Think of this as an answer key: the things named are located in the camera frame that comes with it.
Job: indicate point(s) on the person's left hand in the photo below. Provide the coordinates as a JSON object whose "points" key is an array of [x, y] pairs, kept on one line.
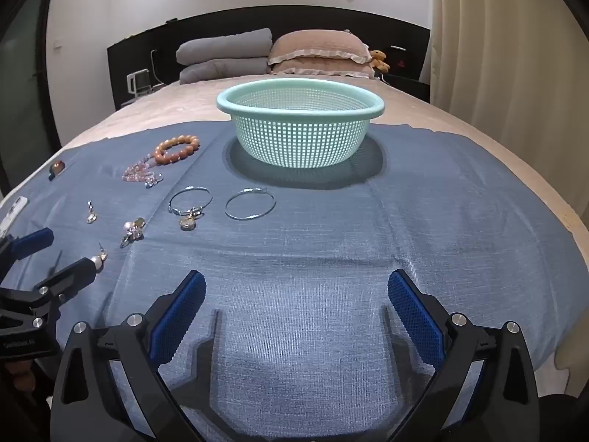
{"points": [[18, 375]]}

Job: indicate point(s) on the brown plush toy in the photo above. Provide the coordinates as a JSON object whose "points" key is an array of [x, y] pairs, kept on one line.
{"points": [[379, 60]]}

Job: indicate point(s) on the beige curtain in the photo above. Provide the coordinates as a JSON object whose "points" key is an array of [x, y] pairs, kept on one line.
{"points": [[506, 78]]}

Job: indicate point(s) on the frosted glass door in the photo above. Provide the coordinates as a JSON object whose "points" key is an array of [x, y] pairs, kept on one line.
{"points": [[23, 101]]}

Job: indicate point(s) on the black nightstand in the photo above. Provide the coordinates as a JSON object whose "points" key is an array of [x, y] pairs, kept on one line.
{"points": [[138, 99], [407, 85]]}

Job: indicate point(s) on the black headboard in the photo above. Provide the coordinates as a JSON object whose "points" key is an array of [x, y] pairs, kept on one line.
{"points": [[133, 55]]}

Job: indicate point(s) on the white bedside appliance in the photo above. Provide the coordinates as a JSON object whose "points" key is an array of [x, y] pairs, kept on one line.
{"points": [[138, 80]]}

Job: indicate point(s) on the plain silver bangle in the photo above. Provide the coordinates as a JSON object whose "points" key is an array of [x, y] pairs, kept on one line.
{"points": [[248, 218]]}

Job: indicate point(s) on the grey pillow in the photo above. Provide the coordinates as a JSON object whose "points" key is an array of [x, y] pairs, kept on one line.
{"points": [[225, 46], [221, 72]]}

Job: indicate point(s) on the mint green plastic basket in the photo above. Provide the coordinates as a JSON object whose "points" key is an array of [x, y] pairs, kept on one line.
{"points": [[299, 142]]}

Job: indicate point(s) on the silver bangle with charm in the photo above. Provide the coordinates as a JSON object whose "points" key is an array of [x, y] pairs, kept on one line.
{"points": [[187, 224]]}

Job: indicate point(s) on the pink pearl charm cluster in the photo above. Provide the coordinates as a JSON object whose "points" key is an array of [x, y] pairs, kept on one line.
{"points": [[135, 226]]}

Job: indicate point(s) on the bed with beige bedspread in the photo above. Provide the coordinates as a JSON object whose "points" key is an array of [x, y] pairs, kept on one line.
{"points": [[193, 101]]}

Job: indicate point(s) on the pink ruffled pillow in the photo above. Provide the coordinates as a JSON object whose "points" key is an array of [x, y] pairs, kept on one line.
{"points": [[322, 70], [317, 43]]}

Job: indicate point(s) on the pearl drop earring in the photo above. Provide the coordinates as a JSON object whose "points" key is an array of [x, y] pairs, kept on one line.
{"points": [[98, 262]]}

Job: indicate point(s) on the small silver drop earring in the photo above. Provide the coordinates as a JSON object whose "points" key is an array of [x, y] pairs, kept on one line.
{"points": [[91, 217]]}

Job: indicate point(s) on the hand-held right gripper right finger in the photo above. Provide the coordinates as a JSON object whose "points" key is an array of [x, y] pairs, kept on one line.
{"points": [[414, 313]]}

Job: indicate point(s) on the blue cloth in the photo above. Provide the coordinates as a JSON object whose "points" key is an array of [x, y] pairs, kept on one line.
{"points": [[322, 248]]}

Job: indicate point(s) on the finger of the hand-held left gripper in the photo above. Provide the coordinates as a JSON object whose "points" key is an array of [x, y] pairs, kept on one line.
{"points": [[69, 278], [32, 240]]}

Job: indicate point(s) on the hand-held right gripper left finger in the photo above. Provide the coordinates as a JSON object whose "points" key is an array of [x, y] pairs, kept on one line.
{"points": [[182, 313]]}

